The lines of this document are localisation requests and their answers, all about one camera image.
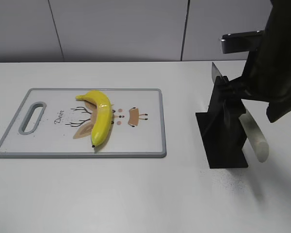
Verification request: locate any white grey-rimmed cutting board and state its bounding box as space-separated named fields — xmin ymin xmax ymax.
xmin=0 ymin=88 xmax=166 ymax=158

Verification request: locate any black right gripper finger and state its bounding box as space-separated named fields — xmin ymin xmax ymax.
xmin=219 ymin=76 xmax=247 ymax=99
xmin=266 ymin=97 xmax=291 ymax=123

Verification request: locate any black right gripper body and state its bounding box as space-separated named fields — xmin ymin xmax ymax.
xmin=242 ymin=0 xmax=291 ymax=102

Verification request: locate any knife with white handle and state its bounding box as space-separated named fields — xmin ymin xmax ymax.
xmin=211 ymin=62 xmax=269 ymax=163

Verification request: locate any black knife stand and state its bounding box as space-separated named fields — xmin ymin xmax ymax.
xmin=195 ymin=75 xmax=248 ymax=168

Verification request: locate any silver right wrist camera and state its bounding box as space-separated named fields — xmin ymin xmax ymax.
xmin=220 ymin=31 xmax=264 ymax=54

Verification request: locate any yellow plastic banana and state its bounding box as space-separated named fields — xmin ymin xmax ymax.
xmin=75 ymin=90 xmax=113 ymax=148

